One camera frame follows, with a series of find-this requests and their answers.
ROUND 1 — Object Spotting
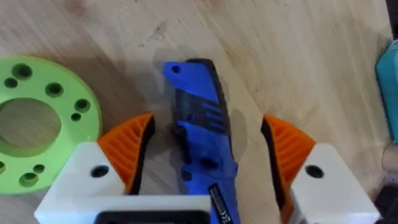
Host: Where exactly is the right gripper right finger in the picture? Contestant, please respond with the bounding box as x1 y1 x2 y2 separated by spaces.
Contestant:
260 114 381 224

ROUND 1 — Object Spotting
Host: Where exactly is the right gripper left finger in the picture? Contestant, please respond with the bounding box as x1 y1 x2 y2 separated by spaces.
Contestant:
49 113 156 197

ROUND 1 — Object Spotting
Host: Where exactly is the blue electric screwdriver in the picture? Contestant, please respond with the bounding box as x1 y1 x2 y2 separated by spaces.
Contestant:
162 58 242 224

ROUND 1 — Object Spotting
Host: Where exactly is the green disc with holes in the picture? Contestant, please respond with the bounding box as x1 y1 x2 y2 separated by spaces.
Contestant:
0 55 103 196

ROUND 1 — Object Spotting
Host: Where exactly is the teal box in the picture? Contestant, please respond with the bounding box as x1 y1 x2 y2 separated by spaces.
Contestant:
375 39 398 144

